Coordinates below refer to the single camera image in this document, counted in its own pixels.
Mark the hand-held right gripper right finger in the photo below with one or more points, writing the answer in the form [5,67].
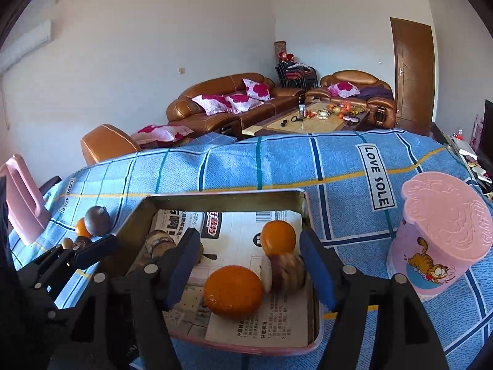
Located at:
[317,273]

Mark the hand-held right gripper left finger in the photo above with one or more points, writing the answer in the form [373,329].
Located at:
[185,266]

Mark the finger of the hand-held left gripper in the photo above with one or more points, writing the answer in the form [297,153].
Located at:
[46,264]
[100,248]

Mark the purple passion fruit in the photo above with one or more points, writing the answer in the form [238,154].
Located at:
[96,221]

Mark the small orange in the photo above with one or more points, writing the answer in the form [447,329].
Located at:
[82,228]
[279,237]

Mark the large orange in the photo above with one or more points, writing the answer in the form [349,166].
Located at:
[231,291]

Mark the pink tin box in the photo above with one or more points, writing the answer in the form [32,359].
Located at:
[215,200]

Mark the printed paper liner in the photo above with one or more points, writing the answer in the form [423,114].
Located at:
[238,239]

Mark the pink electric kettle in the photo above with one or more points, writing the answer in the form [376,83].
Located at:
[23,200]

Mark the dark wooden chair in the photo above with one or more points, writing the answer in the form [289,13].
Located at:
[50,185]

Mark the blue plaid tablecloth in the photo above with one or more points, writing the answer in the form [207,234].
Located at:
[269,162]

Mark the white pillow magenta flowers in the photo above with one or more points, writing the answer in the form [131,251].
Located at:
[344,89]
[158,134]
[210,104]
[257,89]
[242,103]

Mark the pink lidded cartoon cup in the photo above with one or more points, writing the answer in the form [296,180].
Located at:
[443,239]

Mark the wooden coffee table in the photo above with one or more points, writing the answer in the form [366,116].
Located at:
[319,125]

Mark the small glass jar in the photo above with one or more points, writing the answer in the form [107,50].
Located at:
[302,111]

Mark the pile of fruit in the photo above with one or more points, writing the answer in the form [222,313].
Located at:
[344,109]

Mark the brown leather three-seat sofa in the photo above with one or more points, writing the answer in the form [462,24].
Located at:
[215,84]

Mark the cluttered television stand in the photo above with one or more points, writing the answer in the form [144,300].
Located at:
[439,135]

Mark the purple blanket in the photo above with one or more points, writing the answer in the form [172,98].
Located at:
[375,94]

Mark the stacked black chairs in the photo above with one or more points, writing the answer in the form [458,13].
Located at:
[296,77]

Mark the brown leather armchair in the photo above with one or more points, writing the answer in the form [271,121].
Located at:
[346,77]

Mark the pink gift bag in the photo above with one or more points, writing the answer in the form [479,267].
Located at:
[478,131]

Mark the white air conditioner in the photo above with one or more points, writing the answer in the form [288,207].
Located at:
[23,46]

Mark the brown wooden door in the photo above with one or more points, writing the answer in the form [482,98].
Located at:
[414,77]

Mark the red plush toy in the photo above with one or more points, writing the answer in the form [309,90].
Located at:
[287,56]

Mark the black television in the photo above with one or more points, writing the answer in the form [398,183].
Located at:
[487,131]

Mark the tall patterned vase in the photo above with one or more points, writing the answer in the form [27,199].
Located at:
[280,50]

